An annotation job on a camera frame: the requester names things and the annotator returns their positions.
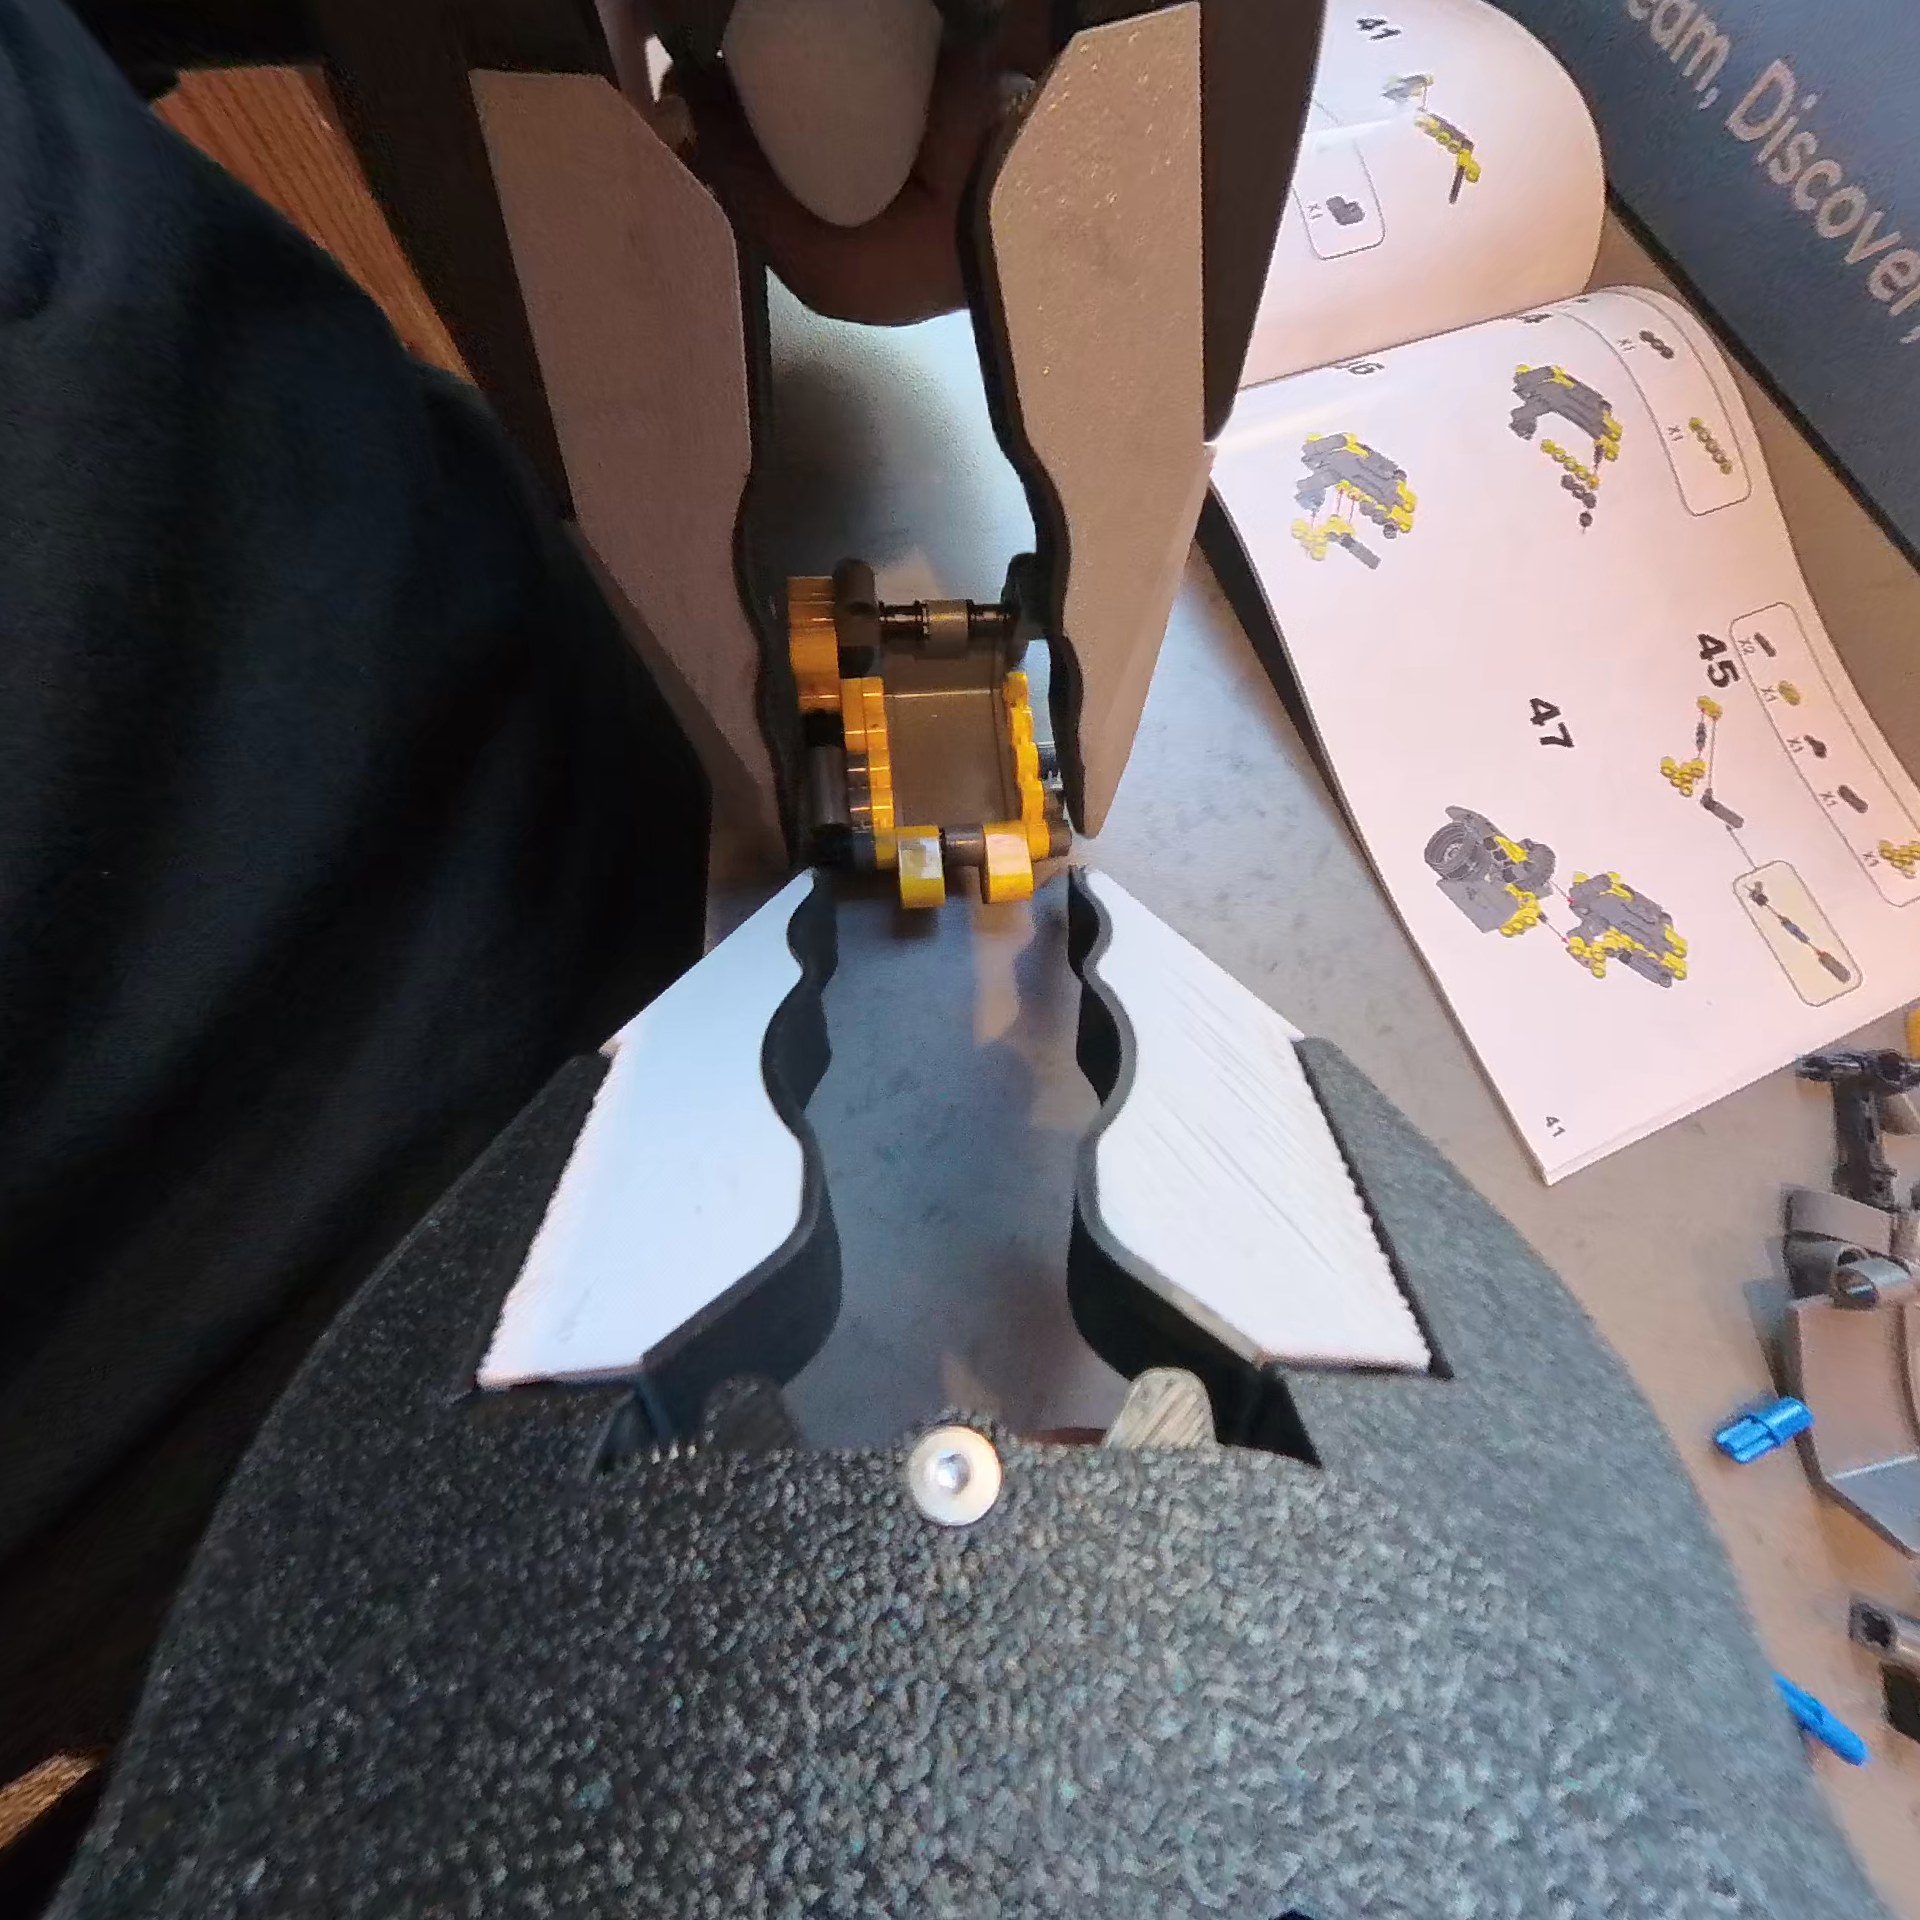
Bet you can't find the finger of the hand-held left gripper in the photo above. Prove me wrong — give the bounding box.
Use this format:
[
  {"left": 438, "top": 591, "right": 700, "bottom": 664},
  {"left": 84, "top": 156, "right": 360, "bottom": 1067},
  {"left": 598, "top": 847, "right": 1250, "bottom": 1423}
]
[
  {"left": 975, "top": 0, "right": 1214, "bottom": 841},
  {"left": 468, "top": 66, "right": 795, "bottom": 871}
]

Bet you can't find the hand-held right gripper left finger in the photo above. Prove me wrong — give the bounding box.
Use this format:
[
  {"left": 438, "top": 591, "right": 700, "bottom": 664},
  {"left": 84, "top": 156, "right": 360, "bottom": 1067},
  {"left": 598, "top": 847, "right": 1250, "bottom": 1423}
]
[{"left": 473, "top": 866, "right": 840, "bottom": 1390}]

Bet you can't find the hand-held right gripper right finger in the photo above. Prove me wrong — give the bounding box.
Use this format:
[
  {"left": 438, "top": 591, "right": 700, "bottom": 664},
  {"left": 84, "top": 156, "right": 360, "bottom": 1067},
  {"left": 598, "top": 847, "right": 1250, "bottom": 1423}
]
[{"left": 1069, "top": 866, "right": 1435, "bottom": 1451}]

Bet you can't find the grey yellow brick assembly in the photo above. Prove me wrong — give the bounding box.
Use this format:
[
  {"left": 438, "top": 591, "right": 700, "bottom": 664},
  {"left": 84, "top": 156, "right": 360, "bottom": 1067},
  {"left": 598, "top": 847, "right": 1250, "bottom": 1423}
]
[{"left": 781, "top": 558, "right": 1091, "bottom": 915}]

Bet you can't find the yellow five-hole brick beam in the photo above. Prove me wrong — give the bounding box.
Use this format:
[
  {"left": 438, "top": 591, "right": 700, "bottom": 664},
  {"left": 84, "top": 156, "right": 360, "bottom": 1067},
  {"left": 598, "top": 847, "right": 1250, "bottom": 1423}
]
[
  {"left": 786, "top": 577, "right": 907, "bottom": 847},
  {"left": 982, "top": 673, "right": 1057, "bottom": 906}
]

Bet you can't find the grey desk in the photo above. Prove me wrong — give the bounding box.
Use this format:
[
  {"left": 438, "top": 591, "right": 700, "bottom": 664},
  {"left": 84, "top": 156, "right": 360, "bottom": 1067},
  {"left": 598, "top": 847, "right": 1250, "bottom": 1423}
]
[{"left": 704, "top": 194, "right": 1920, "bottom": 1920}]

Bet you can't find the person's left hand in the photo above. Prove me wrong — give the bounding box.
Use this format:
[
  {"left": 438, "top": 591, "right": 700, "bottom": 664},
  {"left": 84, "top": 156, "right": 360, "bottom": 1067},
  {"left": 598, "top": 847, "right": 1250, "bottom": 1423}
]
[{"left": 656, "top": 60, "right": 1005, "bottom": 328}]

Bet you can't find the wooden panel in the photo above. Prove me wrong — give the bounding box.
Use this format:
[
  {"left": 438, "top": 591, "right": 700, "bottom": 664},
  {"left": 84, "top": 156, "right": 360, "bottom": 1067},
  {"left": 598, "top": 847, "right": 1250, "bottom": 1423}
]
[{"left": 151, "top": 60, "right": 483, "bottom": 385}]

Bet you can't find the person's dark clothing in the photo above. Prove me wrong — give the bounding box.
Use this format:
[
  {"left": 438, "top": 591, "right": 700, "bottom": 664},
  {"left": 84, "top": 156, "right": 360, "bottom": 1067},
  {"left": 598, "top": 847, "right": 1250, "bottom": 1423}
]
[{"left": 0, "top": 0, "right": 715, "bottom": 1742}]

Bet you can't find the open instruction booklet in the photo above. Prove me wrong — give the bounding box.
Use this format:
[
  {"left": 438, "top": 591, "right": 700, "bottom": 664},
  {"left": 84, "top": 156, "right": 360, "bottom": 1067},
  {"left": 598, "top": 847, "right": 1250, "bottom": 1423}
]
[{"left": 1200, "top": 0, "right": 1920, "bottom": 1189}]

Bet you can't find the pile of loose brick pieces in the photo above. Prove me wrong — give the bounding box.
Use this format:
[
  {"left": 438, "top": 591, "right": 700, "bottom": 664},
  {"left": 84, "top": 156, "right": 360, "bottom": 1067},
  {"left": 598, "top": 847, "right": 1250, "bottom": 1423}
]
[{"left": 1716, "top": 1005, "right": 1920, "bottom": 1773}]

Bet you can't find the grey sloped brick piece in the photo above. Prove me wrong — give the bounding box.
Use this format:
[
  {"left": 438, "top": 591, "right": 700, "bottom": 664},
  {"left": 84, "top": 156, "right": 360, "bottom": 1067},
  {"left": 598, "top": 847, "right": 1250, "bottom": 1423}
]
[{"left": 1741, "top": 1184, "right": 1920, "bottom": 1563}]

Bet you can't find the dark blue cardboard box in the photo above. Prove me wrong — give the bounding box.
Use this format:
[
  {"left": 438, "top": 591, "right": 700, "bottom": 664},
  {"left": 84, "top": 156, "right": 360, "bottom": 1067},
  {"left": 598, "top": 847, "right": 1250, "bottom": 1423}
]
[{"left": 1544, "top": 0, "right": 1920, "bottom": 558}]

